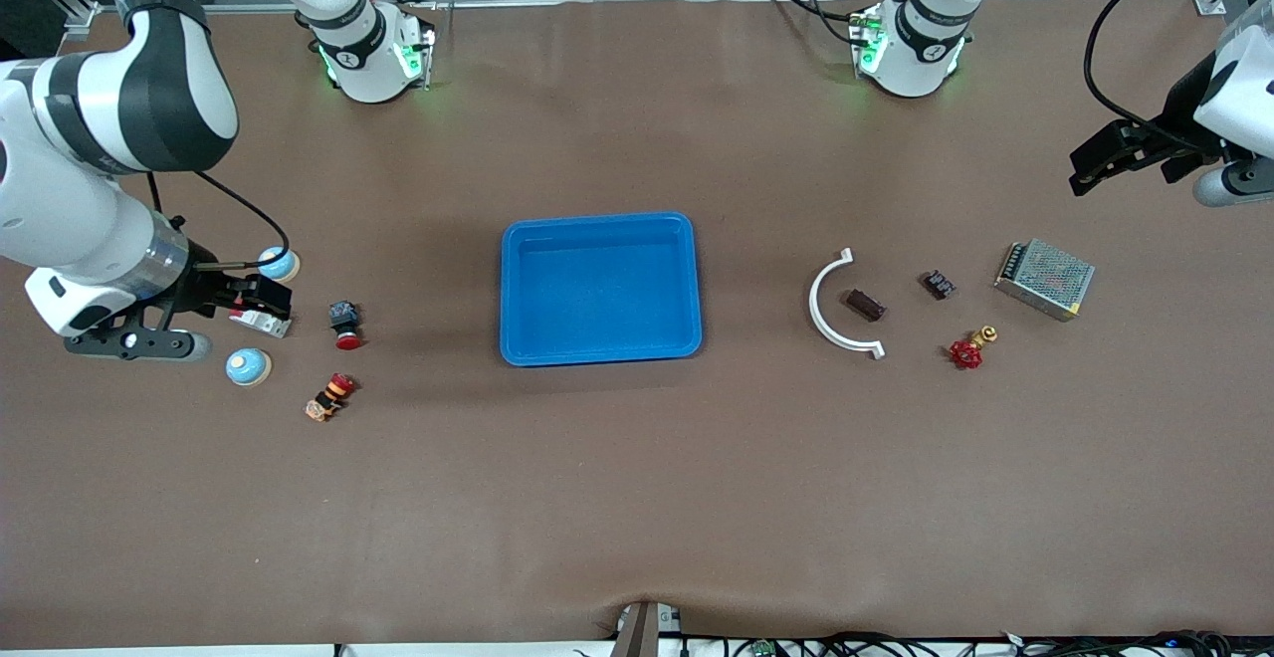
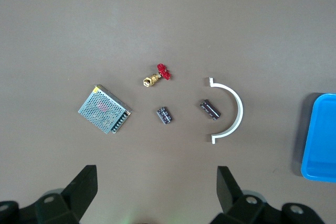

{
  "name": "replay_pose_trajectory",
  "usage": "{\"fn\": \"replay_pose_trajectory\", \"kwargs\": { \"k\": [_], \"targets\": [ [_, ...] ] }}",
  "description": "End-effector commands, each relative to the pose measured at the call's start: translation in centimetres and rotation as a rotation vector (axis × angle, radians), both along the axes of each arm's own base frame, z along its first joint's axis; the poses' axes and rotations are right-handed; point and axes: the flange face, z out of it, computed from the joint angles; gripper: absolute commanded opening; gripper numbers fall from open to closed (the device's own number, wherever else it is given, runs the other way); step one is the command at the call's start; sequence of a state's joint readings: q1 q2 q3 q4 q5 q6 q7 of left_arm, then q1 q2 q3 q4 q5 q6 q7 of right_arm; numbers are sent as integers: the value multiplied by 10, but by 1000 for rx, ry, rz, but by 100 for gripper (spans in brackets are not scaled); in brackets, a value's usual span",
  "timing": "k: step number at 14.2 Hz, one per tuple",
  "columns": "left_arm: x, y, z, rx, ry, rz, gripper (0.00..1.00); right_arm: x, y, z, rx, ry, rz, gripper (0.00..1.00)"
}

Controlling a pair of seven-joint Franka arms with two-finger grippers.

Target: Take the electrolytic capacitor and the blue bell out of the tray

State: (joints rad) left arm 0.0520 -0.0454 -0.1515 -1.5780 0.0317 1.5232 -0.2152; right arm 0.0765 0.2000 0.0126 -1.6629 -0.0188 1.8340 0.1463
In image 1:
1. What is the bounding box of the white red circuit breaker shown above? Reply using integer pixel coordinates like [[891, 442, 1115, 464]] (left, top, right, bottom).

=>
[[228, 309, 294, 340]]

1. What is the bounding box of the black red emergency stop button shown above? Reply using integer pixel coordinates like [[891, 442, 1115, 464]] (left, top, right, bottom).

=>
[[327, 300, 365, 352]]

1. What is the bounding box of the metal mesh power supply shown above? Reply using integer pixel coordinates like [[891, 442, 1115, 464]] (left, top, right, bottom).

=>
[[993, 237, 1097, 324]]

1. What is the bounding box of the red valve with brass fitting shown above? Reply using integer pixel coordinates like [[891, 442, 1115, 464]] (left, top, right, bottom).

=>
[[948, 326, 999, 371]]

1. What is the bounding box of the blue plastic tray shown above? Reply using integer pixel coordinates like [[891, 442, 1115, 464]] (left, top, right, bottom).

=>
[[499, 211, 705, 368]]

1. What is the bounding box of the brown table mat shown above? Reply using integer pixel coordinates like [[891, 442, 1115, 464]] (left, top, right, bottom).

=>
[[0, 0, 1274, 650]]

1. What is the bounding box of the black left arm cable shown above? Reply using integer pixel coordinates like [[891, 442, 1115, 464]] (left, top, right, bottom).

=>
[[1082, 0, 1237, 156]]

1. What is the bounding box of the black left base cable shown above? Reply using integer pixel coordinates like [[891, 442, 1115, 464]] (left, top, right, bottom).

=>
[[763, 0, 869, 49]]

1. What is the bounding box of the white curved plastic bracket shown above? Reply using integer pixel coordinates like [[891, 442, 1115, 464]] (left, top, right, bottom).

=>
[[807, 247, 887, 361]]

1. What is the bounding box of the metal clamp bracket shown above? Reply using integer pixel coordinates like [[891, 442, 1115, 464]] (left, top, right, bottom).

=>
[[609, 599, 684, 657]]

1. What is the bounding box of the black cable bundle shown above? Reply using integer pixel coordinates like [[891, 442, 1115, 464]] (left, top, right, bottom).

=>
[[572, 629, 1274, 657]]

